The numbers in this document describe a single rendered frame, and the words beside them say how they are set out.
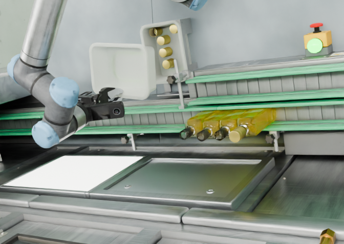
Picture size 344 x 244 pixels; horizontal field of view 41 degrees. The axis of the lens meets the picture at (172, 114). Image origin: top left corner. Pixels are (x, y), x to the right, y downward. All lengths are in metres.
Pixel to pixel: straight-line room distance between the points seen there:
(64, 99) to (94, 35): 0.83
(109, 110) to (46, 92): 0.22
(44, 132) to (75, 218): 0.27
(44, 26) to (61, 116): 0.23
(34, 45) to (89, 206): 0.47
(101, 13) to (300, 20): 0.82
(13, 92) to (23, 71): 0.85
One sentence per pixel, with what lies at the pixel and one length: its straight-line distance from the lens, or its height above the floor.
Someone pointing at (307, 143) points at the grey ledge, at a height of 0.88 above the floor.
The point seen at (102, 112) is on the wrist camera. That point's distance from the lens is 1.36.
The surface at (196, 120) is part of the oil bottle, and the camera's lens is 1.41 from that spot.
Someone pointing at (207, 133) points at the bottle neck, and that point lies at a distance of 1.35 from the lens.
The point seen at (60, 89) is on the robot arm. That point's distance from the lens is 1.19.
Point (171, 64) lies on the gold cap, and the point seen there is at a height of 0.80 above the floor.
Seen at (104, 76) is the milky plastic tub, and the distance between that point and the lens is 1.57.
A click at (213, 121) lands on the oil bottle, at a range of 1.39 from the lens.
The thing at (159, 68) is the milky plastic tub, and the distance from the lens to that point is 1.79.
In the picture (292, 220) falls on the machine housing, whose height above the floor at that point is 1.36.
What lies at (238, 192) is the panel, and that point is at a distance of 1.22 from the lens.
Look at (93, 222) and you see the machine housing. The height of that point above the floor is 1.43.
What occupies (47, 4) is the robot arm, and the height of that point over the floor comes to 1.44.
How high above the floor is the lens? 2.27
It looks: 56 degrees down
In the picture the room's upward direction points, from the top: 118 degrees counter-clockwise
